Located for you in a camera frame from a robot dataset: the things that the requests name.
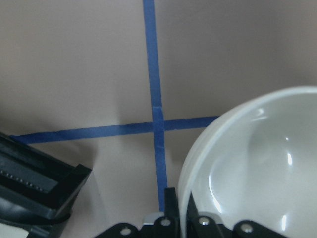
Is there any white bowl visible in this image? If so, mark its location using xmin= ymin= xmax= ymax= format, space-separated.
xmin=178 ymin=86 xmax=317 ymax=238

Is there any black dish rack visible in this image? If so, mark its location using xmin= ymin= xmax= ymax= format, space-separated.
xmin=0 ymin=133 xmax=92 ymax=238

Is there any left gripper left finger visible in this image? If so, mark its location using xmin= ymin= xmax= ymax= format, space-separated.
xmin=97 ymin=187 xmax=181 ymax=238

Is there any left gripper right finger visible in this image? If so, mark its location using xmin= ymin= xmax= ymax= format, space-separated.
xmin=187 ymin=192 xmax=317 ymax=238

